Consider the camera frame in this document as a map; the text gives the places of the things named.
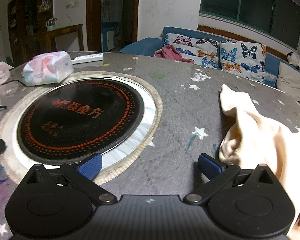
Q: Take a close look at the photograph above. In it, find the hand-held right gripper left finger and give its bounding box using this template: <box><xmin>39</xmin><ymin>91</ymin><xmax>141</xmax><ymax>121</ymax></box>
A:
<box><xmin>20</xmin><ymin>153</ymin><xmax>117</xmax><ymax>205</ymax></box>

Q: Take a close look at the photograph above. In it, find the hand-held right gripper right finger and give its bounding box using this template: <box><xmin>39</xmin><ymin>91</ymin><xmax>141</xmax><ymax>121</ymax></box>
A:
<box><xmin>184</xmin><ymin>153</ymin><xmax>278</xmax><ymax>205</ymax></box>

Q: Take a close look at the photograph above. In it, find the cream garment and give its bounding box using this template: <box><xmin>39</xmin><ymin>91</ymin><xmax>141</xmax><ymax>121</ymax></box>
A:
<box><xmin>219</xmin><ymin>84</ymin><xmax>300</xmax><ymax>240</ymax></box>

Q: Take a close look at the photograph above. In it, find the round black induction cooktop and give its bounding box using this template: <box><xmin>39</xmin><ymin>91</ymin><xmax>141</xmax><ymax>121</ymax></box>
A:
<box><xmin>15</xmin><ymin>76</ymin><xmax>157</xmax><ymax>167</ymax></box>

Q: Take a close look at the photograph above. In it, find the pink white plastic bag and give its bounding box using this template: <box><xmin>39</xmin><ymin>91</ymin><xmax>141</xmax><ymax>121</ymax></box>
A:
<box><xmin>0</xmin><ymin>61</ymin><xmax>14</xmax><ymax>98</ymax></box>

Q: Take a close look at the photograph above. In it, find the pink white tissue pack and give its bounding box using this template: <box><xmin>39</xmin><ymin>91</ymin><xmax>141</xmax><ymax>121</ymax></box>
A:
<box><xmin>21</xmin><ymin>51</ymin><xmax>74</xmax><ymax>87</ymax></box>

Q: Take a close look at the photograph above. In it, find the butterfly print cushion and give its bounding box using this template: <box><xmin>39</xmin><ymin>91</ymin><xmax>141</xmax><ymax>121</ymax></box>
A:
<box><xmin>219</xmin><ymin>40</ymin><xmax>267</xmax><ymax>83</ymax></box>
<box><xmin>163</xmin><ymin>32</ymin><xmax>220</xmax><ymax>68</ymax></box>

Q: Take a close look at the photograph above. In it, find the beige cushion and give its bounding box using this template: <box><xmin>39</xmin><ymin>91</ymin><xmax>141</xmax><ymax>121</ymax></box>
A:
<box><xmin>276</xmin><ymin>61</ymin><xmax>300</xmax><ymax>105</ymax></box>

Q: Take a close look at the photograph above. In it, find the pink garment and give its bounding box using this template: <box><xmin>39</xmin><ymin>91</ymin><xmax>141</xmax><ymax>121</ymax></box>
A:
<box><xmin>154</xmin><ymin>44</ymin><xmax>195</xmax><ymax>64</ymax></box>

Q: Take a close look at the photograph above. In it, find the blue white cabinet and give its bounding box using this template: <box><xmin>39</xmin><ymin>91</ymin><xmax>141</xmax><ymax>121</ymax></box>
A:
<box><xmin>101</xmin><ymin>21</ymin><xmax>117</xmax><ymax>52</ymax></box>

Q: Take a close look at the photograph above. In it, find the blue sofa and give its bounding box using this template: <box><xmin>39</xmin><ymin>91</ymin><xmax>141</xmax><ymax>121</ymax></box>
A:
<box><xmin>120</xmin><ymin>26</ymin><xmax>300</xmax><ymax>117</ymax></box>

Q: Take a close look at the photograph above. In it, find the wooden desk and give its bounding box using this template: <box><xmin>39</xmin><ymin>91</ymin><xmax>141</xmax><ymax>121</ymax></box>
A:
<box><xmin>20</xmin><ymin>24</ymin><xmax>84</xmax><ymax>60</ymax></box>

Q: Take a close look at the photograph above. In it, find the black white plush toy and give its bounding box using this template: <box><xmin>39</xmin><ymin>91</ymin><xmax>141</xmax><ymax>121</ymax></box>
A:
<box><xmin>287</xmin><ymin>52</ymin><xmax>300</xmax><ymax>70</ymax></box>

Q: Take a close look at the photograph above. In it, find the wooden shelf cabinet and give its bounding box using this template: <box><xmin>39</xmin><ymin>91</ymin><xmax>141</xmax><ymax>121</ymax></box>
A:
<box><xmin>7</xmin><ymin>0</ymin><xmax>55</xmax><ymax>58</ymax></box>

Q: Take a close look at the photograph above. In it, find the dark window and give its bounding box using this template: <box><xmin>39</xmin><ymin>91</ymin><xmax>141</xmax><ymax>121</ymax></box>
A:
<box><xmin>199</xmin><ymin>0</ymin><xmax>300</xmax><ymax>34</ymax></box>

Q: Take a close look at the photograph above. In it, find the wooden door frame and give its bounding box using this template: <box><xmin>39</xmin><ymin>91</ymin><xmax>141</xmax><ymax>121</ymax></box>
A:
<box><xmin>86</xmin><ymin>0</ymin><xmax>140</xmax><ymax>53</ymax></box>

